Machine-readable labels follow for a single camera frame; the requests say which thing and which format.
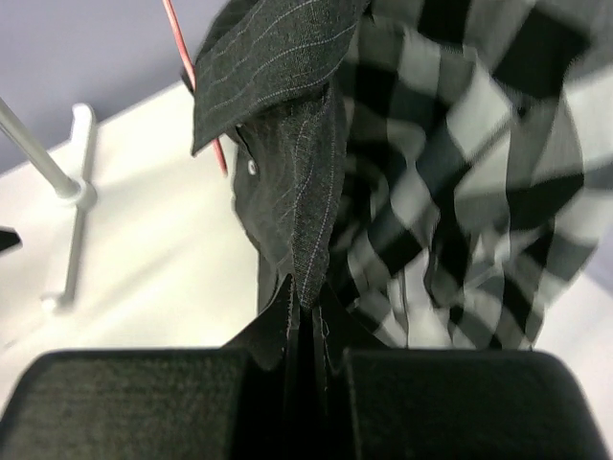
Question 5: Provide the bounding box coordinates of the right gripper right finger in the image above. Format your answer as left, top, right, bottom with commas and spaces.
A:
310, 282, 613, 460

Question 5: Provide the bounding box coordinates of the metal clothes rack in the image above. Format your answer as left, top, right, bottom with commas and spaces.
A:
1, 103, 98, 314

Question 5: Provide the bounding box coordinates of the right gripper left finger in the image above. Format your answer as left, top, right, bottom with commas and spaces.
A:
0, 273, 301, 460

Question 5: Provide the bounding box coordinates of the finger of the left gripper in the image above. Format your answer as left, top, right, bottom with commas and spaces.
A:
0, 227, 22, 252

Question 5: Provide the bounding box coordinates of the black white checkered shirt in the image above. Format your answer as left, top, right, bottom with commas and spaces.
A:
330, 1, 612, 349

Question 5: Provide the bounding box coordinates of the black pinstripe shirt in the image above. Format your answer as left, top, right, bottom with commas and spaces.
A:
190, 0, 373, 346

